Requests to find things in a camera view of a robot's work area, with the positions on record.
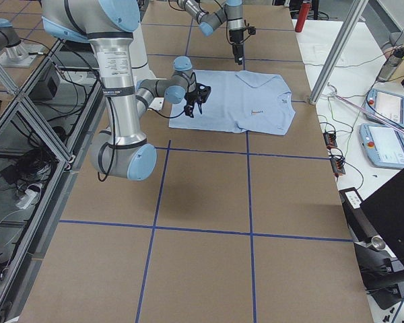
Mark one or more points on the black monitor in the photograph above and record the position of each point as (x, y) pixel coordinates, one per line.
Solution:
(385, 211)

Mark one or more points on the red bottle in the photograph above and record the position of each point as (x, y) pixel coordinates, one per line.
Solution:
(302, 15)

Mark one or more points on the aluminium frame post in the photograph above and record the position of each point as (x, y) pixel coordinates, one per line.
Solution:
(347, 27)

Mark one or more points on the teach pendant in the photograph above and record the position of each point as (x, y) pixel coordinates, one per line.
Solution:
(385, 105)
(383, 146)

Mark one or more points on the far teach pendant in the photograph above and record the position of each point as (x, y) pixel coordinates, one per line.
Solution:
(385, 105)

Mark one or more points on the near teach pendant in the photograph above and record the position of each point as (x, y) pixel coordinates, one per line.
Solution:
(383, 146)

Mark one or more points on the black power strip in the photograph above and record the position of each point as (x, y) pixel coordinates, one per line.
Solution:
(337, 164)

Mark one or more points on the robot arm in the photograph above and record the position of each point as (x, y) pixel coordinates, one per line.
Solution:
(122, 149)
(229, 12)

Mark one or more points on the light blue t-shirt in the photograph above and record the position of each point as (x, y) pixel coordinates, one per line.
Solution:
(240, 101)

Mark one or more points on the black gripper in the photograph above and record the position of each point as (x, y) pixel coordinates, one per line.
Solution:
(236, 38)
(191, 98)

